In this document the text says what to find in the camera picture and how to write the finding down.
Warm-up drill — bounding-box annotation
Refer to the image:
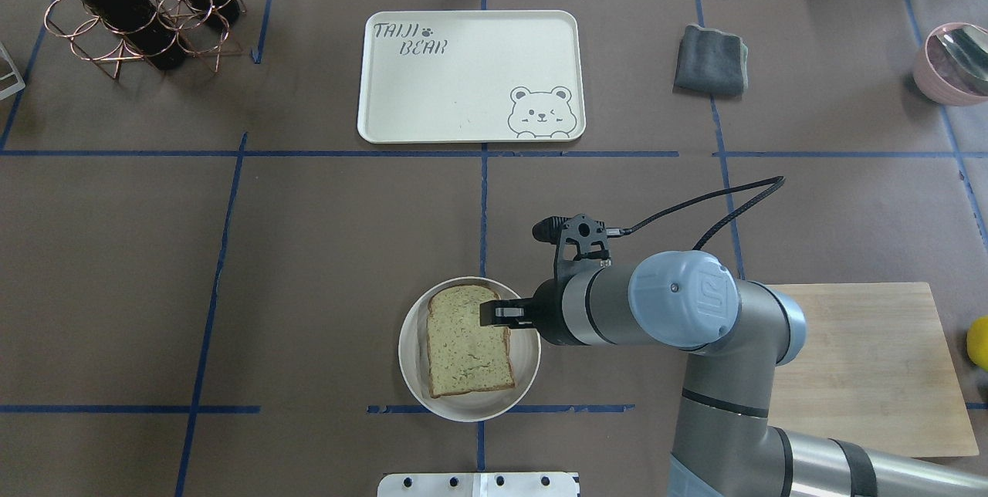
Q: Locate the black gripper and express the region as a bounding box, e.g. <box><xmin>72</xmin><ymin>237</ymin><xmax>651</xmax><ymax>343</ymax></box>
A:
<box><xmin>479</xmin><ymin>279</ymin><xmax>564</xmax><ymax>345</ymax></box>

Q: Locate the bread slice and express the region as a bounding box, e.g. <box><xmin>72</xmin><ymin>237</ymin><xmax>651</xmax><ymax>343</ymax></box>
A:
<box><xmin>426</xmin><ymin>285</ymin><xmax>516</xmax><ymax>398</ymax></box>

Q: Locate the copper wire bottle rack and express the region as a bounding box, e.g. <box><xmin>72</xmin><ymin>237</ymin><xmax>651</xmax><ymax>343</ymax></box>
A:
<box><xmin>45</xmin><ymin>0</ymin><xmax>246</xmax><ymax>79</ymax></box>

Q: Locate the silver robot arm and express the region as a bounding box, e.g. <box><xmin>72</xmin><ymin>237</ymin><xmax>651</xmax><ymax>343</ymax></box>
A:
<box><xmin>477</xmin><ymin>251</ymin><xmax>987</xmax><ymax>496</ymax></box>

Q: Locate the pink bowl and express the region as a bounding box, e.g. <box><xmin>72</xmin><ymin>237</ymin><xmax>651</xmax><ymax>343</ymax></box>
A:
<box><xmin>912</xmin><ymin>22</ymin><xmax>986</xmax><ymax>107</ymax></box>

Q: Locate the wooden cutting board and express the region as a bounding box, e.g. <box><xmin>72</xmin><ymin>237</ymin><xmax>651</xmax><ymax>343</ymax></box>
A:
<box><xmin>769</xmin><ymin>282</ymin><xmax>979</xmax><ymax>458</ymax></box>

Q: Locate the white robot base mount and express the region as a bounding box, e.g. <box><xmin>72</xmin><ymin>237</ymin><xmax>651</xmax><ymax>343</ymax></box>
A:
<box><xmin>377</xmin><ymin>472</ymin><xmax>581</xmax><ymax>496</ymax></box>

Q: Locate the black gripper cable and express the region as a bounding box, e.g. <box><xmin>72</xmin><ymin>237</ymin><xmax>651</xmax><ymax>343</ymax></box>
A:
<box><xmin>606</xmin><ymin>176</ymin><xmax>787</xmax><ymax>252</ymax></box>

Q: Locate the metal scoop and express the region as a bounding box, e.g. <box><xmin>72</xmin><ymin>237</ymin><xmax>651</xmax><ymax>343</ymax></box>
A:
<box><xmin>936</xmin><ymin>25</ymin><xmax>987</xmax><ymax>96</ymax></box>

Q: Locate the yellow lemon upper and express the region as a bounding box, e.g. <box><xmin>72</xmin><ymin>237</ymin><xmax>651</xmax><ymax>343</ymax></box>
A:
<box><xmin>966</xmin><ymin>315</ymin><xmax>988</xmax><ymax>371</ymax></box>

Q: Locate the white wire cup rack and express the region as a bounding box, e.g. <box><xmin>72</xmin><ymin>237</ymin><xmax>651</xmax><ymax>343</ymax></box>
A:
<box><xmin>0</xmin><ymin>43</ymin><xmax>27</xmax><ymax>100</ymax></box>

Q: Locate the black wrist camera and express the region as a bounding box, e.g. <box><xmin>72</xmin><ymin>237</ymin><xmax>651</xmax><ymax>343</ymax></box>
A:
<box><xmin>532</xmin><ymin>215</ymin><xmax>613</xmax><ymax>283</ymax></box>

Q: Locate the grey folded cloth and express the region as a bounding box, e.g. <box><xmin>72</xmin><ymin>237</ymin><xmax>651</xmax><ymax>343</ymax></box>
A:
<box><xmin>674</xmin><ymin>23</ymin><xmax>749</xmax><ymax>97</ymax></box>

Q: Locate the cream bear tray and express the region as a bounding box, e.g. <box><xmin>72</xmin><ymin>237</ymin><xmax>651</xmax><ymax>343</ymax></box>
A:
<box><xmin>357</xmin><ymin>9</ymin><xmax>586</xmax><ymax>144</ymax></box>

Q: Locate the white round plate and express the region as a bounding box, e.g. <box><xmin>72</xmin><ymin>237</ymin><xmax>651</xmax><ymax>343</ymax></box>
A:
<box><xmin>398</xmin><ymin>276</ymin><xmax>543</xmax><ymax>423</ymax></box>

